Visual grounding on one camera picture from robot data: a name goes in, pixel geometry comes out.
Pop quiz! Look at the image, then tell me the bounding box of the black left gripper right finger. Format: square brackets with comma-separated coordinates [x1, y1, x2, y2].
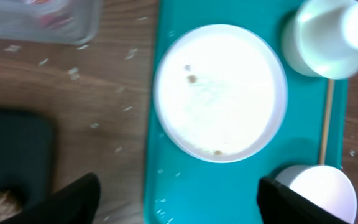
[257, 177, 346, 224]

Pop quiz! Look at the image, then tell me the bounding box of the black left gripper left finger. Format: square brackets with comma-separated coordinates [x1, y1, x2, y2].
[1, 173, 101, 224]

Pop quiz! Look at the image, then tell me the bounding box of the small white bowl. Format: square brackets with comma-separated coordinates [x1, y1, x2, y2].
[275, 165, 357, 223]

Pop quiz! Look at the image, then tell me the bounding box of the black tray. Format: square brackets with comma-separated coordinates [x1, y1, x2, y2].
[0, 108, 56, 210]

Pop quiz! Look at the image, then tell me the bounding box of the wooden chopstick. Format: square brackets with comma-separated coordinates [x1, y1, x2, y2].
[318, 79, 335, 165]

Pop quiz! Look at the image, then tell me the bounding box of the teal plastic tray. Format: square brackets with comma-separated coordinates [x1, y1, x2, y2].
[142, 0, 349, 224]

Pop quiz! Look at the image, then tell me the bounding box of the large white plate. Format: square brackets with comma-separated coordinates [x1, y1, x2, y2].
[153, 24, 288, 163]

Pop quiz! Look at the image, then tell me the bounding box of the pale green bowl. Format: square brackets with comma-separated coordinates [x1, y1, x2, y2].
[281, 12, 358, 80]

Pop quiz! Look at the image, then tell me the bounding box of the white upturned cup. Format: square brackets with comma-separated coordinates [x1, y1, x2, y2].
[293, 0, 358, 80]

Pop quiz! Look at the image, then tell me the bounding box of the clear plastic bin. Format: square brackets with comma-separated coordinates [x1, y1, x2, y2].
[0, 0, 103, 45]

